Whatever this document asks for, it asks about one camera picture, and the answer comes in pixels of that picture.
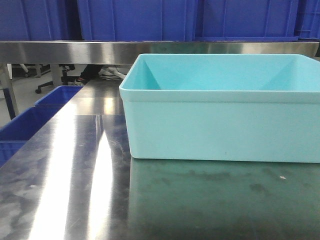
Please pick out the steel shelf leg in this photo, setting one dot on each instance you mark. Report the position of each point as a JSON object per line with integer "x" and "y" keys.
{"x": 8, "y": 91}

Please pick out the stainless steel upper shelf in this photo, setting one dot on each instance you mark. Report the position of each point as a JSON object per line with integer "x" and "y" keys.
{"x": 125, "y": 53}

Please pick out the large blue crate centre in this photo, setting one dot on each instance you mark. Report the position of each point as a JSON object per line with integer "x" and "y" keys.
{"x": 188, "y": 20}

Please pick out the large blue crate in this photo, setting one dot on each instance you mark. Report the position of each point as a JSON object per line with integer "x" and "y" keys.
{"x": 33, "y": 20}
{"x": 188, "y": 20}

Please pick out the light teal plastic bin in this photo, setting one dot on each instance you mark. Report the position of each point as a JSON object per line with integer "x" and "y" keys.
{"x": 225, "y": 107}

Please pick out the small blue bin far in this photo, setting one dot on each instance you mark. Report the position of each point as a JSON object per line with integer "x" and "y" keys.
{"x": 58, "y": 97}

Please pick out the small blue bin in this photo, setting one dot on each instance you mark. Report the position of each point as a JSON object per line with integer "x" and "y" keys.
{"x": 19, "y": 130}
{"x": 58, "y": 97}

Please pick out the small blue bin near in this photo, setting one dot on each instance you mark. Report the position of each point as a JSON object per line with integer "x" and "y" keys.
{"x": 19, "y": 130}

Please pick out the large blue crate left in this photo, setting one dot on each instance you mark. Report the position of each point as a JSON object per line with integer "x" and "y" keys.
{"x": 33, "y": 20}

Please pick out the blue crate far right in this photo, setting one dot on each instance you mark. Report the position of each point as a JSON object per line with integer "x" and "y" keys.
{"x": 307, "y": 26}

